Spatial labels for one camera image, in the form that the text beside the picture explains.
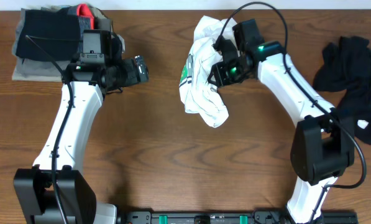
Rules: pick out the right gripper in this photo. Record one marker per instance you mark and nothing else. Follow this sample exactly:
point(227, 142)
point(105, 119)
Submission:
point(221, 78)

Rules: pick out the crumpled black garment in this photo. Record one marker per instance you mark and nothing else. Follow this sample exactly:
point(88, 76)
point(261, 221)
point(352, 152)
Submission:
point(347, 66)

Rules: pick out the folded black garment red band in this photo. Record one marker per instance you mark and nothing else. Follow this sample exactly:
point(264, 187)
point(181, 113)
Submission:
point(59, 33)

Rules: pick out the white t-shirt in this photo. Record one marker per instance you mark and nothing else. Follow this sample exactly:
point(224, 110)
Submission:
point(196, 93)

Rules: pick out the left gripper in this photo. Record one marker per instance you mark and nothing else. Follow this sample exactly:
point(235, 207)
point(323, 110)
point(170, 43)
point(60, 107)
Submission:
point(132, 78)

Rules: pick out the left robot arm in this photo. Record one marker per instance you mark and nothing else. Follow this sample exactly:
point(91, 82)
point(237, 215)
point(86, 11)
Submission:
point(54, 190)

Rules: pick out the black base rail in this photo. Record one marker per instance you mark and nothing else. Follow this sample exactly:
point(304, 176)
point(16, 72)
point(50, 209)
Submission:
point(200, 218)

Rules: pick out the folded grey garment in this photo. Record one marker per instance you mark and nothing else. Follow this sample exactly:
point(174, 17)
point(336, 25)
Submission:
point(36, 67)

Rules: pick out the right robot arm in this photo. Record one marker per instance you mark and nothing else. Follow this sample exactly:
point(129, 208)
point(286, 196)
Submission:
point(323, 144)

